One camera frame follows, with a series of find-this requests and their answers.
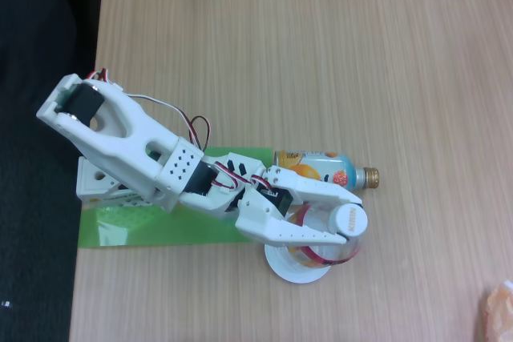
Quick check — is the orange plastic bag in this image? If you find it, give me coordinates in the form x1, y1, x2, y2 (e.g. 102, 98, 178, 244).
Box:
476, 280, 513, 342

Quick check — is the short green tape strip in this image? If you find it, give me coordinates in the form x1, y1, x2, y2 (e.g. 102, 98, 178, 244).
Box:
204, 146, 276, 171

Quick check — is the small white plate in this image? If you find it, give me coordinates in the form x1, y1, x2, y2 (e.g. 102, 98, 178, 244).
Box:
264, 243, 332, 285

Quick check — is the orange juice bottle can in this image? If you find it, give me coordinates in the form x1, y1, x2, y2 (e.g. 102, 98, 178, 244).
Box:
273, 149, 381, 193

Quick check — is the long green tape strip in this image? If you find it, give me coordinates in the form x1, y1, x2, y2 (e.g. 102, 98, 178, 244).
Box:
78, 203, 257, 250

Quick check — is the clear plastic bottle red label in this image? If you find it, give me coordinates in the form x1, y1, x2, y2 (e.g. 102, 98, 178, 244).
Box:
286, 202, 369, 269

